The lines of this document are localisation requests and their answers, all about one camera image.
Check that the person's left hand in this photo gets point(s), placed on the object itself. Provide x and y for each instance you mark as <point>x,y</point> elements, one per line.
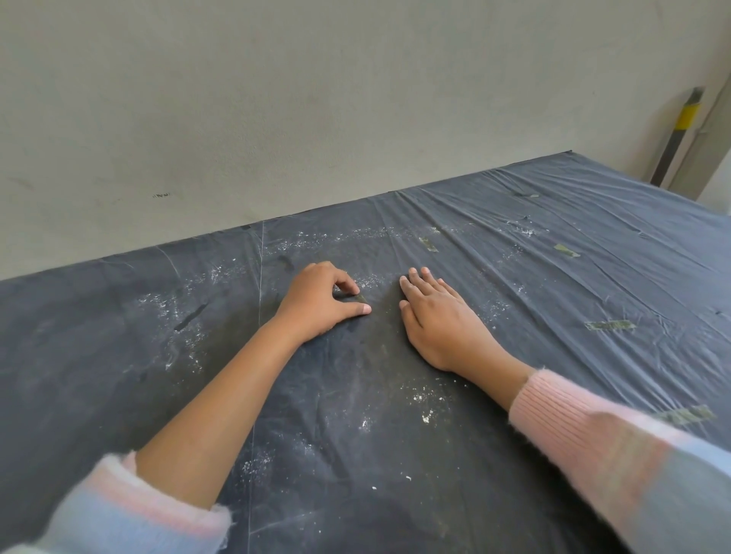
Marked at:
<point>311,302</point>

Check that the person's right hand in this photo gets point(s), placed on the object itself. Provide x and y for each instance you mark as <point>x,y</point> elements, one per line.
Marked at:
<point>445,325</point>

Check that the person's right forearm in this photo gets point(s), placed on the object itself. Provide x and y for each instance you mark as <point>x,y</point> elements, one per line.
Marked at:
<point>617,451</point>

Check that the person's left forearm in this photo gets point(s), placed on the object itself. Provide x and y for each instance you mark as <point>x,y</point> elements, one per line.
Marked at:
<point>211,411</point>

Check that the dark grey covered table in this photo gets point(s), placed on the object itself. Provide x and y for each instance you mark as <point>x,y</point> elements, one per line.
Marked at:
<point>85,354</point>

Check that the grey pole yellow band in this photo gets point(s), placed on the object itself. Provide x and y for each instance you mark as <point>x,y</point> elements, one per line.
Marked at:
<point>677,137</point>

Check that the grey wall pipe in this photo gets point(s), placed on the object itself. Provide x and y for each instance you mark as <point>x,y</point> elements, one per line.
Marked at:
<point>702,148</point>

